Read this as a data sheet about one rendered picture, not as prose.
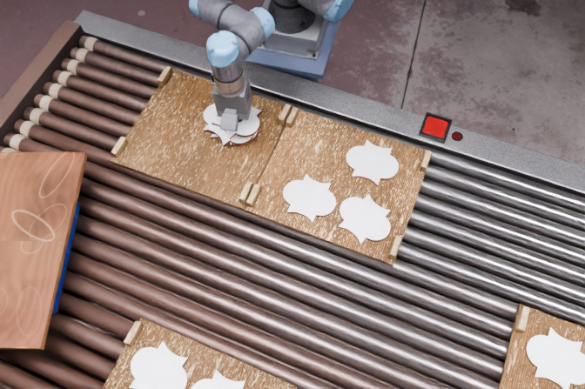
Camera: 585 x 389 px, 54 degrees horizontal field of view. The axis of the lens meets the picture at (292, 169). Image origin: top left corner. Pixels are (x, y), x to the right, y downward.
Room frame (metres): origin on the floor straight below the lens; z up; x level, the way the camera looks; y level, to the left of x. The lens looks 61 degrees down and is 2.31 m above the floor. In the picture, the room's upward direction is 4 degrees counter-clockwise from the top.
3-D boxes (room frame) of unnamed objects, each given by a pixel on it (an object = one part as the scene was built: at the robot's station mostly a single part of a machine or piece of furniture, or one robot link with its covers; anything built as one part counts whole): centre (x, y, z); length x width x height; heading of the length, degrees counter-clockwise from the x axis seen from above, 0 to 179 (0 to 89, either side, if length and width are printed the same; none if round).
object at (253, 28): (0.99, 0.09, 1.25); 0.11 x 0.11 x 0.08; 48
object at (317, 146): (0.72, -0.13, 0.93); 0.41 x 0.35 x 0.02; 64
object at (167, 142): (0.90, 0.24, 0.93); 0.41 x 0.35 x 0.02; 64
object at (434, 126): (0.87, -0.41, 0.92); 0.06 x 0.06 x 0.01; 64
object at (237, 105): (0.89, 0.15, 1.09); 0.12 x 0.09 x 0.16; 167
